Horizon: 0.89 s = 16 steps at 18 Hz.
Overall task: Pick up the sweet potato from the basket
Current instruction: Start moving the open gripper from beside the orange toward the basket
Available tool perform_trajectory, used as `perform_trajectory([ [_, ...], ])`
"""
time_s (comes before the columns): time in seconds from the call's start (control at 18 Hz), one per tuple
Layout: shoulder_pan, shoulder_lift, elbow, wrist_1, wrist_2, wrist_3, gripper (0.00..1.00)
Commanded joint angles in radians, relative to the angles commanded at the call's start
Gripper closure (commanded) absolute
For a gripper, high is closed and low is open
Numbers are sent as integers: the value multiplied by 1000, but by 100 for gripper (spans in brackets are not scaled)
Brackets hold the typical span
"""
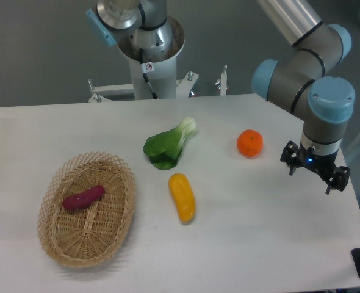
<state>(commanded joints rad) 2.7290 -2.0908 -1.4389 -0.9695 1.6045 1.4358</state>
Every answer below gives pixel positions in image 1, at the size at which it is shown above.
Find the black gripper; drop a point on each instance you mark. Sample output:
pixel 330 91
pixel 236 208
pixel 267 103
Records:
pixel 336 178

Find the yellow squash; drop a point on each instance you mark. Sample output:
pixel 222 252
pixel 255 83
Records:
pixel 183 197

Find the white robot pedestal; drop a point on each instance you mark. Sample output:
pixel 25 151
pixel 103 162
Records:
pixel 152 58

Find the woven wicker basket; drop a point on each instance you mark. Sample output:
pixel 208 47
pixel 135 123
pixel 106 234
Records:
pixel 87 237

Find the white metal base frame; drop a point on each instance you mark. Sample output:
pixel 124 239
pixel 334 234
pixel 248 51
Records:
pixel 113 90

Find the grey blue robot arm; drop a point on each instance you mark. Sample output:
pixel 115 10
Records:
pixel 301 86

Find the purple sweet potato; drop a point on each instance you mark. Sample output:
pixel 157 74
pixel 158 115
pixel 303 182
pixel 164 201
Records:
pixel 84 199

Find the orange mandarin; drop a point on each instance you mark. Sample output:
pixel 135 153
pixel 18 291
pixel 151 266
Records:
pixel 250 143

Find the green bok choy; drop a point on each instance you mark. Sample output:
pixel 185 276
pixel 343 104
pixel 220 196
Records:
pixel 164 149

